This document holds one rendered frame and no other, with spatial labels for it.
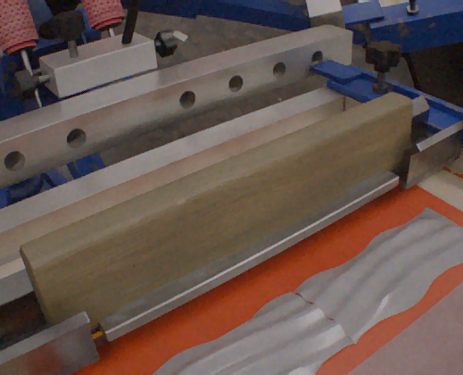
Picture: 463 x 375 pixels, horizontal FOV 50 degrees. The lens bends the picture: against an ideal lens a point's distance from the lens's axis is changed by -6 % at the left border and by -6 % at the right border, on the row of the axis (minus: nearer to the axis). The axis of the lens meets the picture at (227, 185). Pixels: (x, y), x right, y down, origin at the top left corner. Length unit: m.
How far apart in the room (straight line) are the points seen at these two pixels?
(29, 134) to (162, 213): 0.22
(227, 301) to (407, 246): 0.16
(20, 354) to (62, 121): 0.28
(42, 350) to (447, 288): 0.31
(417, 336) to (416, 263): 0.08
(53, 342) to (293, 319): 0.17
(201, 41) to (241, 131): 1.78
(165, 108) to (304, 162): 0.23
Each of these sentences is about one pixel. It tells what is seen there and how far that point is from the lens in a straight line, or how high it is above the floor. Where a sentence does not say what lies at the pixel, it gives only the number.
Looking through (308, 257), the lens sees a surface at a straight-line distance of 0.46.
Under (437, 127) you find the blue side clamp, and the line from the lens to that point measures 0.59.
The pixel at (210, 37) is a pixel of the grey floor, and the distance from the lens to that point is 2.38.
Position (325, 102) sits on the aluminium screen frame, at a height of 1.16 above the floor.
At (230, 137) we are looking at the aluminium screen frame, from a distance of 0.56.
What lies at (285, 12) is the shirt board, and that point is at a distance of 1.13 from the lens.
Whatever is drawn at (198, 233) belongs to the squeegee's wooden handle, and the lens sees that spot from 0.37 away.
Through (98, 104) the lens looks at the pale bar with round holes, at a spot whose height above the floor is 1.16.
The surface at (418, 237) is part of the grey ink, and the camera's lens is 0.49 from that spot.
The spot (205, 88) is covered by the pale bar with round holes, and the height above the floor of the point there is 1.15.
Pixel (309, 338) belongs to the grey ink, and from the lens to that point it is 0.38.
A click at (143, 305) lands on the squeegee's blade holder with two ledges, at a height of 1.25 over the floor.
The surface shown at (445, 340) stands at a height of 1.29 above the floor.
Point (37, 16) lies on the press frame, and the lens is 0.85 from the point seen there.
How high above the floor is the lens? 1.60
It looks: 57 degrees down
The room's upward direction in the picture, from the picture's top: 29 degrees clockwise
